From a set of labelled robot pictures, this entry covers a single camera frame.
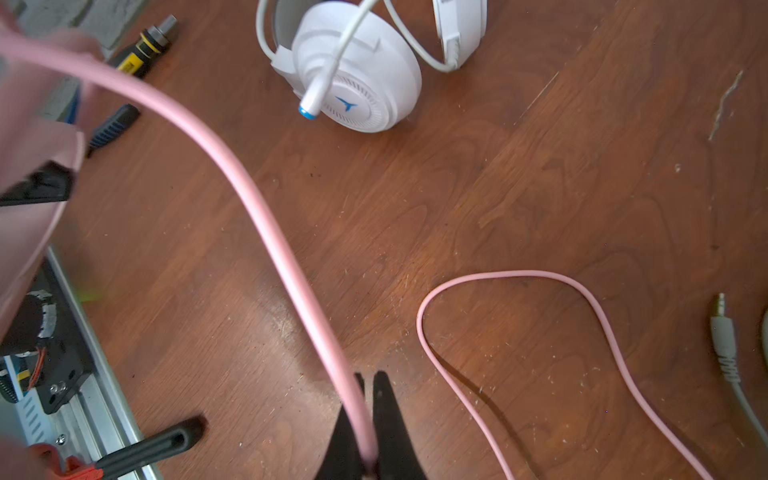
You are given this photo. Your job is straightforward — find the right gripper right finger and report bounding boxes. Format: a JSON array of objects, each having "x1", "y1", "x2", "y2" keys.
[{"x1": 372, "y1": 371, "x2": 427, "y2": 480}]

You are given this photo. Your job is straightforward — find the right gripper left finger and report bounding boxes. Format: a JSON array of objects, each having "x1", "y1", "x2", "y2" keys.
[{"x1": 315, "y1": 406, "x2": 365, "y2": 480}]

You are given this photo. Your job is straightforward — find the pink headphone cable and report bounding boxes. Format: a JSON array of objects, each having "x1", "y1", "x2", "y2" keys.
[{"x1": 0, "y1": 32, "x2": 715, "y2": 480}]

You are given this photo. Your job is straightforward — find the pink headphones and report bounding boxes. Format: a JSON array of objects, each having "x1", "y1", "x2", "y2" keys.
[{"x1": 1, "y1": 9, "x2": 103, "y2": 479}]

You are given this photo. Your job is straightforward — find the white headphones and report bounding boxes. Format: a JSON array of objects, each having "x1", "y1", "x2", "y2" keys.
[{"x1": 255, "y1": 0, "x2": 488, "y2": 133}]

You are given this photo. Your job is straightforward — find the red black pipe wrench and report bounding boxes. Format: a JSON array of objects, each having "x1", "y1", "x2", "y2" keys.
[{"x1": 28, "y1": 416, "x2": 206, "y2": 480}]

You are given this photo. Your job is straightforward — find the blue black pliers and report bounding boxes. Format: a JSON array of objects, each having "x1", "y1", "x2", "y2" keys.
[{"x1": 64, "y1": 88, "x2": 141, "y2": 158}]

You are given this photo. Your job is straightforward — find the yellow black screwdriver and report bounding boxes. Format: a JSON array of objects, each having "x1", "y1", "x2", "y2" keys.
[{"x1": 109, "y1": 15, "x2": 178, "y2": 78}]

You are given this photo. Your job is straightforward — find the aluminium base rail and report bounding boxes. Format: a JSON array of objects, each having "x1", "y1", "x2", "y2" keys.
[{"x1": 1, "y1": 249, "x2": 144, "y2": 462}]

